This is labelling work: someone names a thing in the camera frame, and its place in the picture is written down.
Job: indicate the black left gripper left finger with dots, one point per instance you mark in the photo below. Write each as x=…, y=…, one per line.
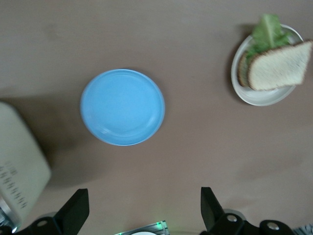
x=73, y=213

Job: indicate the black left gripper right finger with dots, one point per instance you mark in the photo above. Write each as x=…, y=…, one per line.
x=212, y=210

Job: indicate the green lettuce leaf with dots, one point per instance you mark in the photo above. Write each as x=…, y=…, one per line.
x=266, y=34

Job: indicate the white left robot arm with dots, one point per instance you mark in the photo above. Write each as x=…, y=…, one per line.
x=144, y=233

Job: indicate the blue plate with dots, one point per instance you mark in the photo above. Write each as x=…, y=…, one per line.
x=122, y=107

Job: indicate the beige plate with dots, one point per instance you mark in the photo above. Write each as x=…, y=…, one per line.
x=259, y=98

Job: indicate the beige chrome toaster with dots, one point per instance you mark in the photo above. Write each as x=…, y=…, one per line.
x=17, y=159

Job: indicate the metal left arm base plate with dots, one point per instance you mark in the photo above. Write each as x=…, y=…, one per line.
x=156, y=226

